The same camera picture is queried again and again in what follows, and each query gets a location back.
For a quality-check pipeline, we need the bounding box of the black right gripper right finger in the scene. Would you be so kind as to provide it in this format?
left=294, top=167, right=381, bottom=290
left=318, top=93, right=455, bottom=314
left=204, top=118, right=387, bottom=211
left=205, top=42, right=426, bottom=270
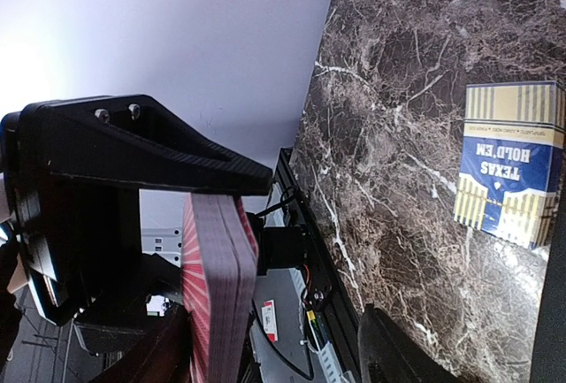
left=357, top=303, right=458, bottom=382

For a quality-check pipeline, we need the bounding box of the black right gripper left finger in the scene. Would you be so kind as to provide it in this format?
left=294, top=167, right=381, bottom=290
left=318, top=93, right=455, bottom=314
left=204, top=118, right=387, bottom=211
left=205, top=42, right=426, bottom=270
left=92, top=305, right=192, bottom=383

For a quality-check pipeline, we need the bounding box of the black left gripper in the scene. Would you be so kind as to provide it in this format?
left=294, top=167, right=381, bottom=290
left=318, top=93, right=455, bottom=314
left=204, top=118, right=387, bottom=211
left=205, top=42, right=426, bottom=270
left=1, top=95, right=272, bottom=326

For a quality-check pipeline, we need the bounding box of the red playing card deck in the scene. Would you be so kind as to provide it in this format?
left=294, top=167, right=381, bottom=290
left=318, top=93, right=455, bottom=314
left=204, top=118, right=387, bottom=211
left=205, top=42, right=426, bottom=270
left=181, top=194, right=259, bottom=382

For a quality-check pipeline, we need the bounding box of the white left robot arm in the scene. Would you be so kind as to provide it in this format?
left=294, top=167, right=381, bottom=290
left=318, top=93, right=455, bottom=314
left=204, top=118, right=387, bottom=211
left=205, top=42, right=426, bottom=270
left=1, top=95, right=272, bottom=325

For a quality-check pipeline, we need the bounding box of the round black poker mat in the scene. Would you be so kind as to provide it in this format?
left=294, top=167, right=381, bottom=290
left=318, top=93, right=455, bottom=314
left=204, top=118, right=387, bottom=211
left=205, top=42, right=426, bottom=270
left=530, top=241, right=566, bottom=383

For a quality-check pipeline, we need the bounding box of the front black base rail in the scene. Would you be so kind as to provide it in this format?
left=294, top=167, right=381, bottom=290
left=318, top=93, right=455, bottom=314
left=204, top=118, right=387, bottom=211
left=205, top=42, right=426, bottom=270
left=264, top=148, right=361, bottom=382

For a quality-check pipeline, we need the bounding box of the white cable tray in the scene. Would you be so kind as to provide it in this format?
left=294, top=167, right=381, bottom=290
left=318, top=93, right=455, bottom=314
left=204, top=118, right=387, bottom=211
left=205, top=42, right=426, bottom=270
left=317, top=341, right=356, bottom=383

